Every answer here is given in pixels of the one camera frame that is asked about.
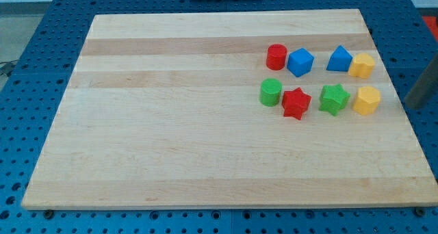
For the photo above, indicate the large wooden board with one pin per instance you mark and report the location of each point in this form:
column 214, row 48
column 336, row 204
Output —
column 162, row 111

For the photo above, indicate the green cylinder block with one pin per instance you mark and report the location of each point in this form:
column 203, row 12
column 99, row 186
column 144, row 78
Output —
column 270, row 92

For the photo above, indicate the red star block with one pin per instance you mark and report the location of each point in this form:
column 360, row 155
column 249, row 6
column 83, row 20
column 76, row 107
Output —
column 295, row 103

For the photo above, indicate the red cylinder block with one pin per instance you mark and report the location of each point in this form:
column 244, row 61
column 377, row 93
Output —
column 276, row 56

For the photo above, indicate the blue cube block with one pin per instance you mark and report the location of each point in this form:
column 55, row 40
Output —
column 300, row 62

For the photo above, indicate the green star block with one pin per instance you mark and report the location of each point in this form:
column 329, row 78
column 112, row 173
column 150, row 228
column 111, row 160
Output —
column 333, row 98

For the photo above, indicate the blue triangular prism block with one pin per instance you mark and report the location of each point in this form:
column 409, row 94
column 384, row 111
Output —
column 339, row 60

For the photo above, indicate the yellow hexagon block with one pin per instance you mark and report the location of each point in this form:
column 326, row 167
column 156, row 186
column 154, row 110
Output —
column 367, row 100

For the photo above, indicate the yellow heart block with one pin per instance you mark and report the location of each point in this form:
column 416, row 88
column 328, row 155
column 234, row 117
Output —
column 361, row 66

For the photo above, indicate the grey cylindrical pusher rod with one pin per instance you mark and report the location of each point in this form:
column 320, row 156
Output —
column 424, row 88

